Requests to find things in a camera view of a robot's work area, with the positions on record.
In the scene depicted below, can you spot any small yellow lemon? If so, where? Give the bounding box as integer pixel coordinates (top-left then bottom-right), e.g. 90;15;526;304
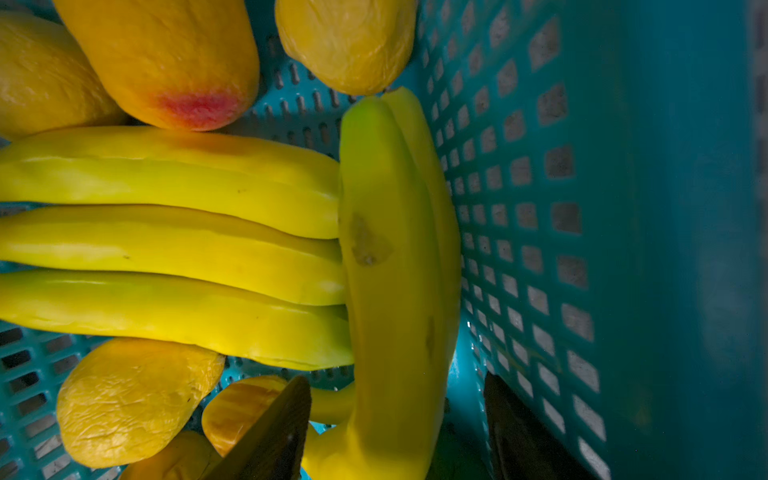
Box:
275;0;418;96

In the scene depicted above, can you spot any yellow orange mango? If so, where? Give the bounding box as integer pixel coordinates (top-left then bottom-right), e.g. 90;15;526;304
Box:
54;0;260;131
1;10;128;141

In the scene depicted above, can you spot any yellow banana bunch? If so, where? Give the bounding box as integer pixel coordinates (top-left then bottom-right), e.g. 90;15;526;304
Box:
302;87;461;479
1;127;354;371

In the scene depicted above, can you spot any orange fruit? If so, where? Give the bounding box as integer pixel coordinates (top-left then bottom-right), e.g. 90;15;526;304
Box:
119;431;222;480

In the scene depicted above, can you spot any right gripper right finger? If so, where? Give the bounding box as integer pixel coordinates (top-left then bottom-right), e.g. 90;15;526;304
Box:
483;373;593;480

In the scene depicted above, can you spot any teal plastic basket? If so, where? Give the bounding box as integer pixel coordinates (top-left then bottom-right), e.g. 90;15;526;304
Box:
1;1;767;479

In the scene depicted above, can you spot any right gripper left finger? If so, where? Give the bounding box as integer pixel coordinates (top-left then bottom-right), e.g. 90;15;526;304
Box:
205;377;312;479

